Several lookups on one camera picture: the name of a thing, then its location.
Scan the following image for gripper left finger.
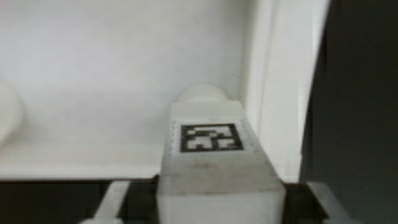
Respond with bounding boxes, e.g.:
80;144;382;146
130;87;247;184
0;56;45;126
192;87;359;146
78;180;158;224

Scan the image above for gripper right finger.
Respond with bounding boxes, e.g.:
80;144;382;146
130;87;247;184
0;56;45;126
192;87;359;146
283;182;356;224

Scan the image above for white table leg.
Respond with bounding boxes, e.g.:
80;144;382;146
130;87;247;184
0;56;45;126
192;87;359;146
0;82;25;147
155;99;286;224

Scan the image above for white square table top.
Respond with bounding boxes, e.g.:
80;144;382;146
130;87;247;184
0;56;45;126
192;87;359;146
0;0;331;182

